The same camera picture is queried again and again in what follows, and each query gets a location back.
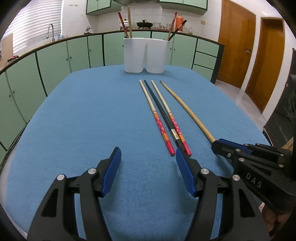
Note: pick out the black wok pan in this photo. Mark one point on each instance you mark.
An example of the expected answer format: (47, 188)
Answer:
(144, 24)

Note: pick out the person's right hand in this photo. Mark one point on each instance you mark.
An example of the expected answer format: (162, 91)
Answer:
(272, 220)

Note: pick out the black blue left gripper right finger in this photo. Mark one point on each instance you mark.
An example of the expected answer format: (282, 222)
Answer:
(240, 218)

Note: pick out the black chopstick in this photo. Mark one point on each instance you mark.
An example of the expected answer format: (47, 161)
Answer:
(165, 116)
(177, 29)

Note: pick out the orange thermos jug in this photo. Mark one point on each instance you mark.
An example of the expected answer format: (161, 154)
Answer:
(179, 21)

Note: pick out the plain bamboo chopstick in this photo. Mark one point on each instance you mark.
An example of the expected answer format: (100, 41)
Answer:
(206, 132)
(129, 22)

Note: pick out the white double utensil holder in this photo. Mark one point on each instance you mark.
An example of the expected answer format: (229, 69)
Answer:
(145, 54)

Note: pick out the red patterned chopstick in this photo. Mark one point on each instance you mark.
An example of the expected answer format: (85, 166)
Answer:
(172, 25)
(123, 25)
(161, 128)
(173, 121)

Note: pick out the green lower kitchen cabinets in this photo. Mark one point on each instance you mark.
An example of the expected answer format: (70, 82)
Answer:
(27, 81)

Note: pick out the white cooking pot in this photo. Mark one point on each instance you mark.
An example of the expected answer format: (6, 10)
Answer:
(126, 23)

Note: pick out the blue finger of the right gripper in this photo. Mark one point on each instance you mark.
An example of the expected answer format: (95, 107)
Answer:
(235, 145)

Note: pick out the brown wooden door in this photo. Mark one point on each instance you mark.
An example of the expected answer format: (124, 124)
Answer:
(268, 61)
(237, 33)

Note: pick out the blue table mat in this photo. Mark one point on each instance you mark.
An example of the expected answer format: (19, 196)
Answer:
(91, 112)

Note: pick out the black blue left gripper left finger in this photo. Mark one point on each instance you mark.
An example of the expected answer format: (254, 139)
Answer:
(55, 217)

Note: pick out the white window blinds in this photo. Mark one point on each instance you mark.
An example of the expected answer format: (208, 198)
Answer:
(37, 20)

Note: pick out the silver kettle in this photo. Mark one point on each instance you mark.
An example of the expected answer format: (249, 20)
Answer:
(87, 31)

